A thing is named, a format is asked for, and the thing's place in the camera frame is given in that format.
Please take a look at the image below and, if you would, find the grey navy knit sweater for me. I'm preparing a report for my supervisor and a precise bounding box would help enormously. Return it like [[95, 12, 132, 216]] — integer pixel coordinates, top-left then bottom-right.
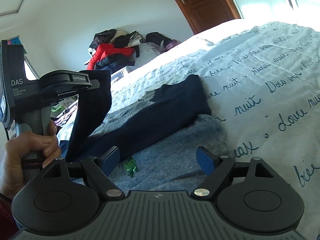
[[60, 70, 232, 192]]

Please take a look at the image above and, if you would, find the red sleeved left forearm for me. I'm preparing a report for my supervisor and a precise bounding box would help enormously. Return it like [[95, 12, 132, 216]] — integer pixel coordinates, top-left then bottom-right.
[[0, 194, 19, 240]]

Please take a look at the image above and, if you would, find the person's left hand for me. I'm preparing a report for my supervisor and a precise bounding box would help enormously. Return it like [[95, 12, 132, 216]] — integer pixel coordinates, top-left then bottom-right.
[[0, 119, 62, 201]]

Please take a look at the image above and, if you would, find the red puffer jacket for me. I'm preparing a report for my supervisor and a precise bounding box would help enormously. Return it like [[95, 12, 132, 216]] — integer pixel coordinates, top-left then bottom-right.
[[87, 43, 135, 70]]

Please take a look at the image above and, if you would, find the navy puffer jacket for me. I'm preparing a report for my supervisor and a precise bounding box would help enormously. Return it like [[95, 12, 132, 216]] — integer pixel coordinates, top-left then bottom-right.
[[94, 53, 135, 74]]

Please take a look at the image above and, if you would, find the white script-print bed cover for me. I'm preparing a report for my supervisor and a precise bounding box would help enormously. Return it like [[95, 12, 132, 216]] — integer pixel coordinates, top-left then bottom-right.
[[56, 21, 320, 233]]

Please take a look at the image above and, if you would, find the black bag on pile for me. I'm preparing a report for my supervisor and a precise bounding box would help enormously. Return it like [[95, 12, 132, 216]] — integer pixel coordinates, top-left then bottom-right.
[[89, 29, 117, 49]]

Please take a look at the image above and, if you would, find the brown wooden door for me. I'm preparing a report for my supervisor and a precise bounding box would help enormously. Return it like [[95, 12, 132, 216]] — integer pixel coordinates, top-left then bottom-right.
[[175, 0, 241, 34]]

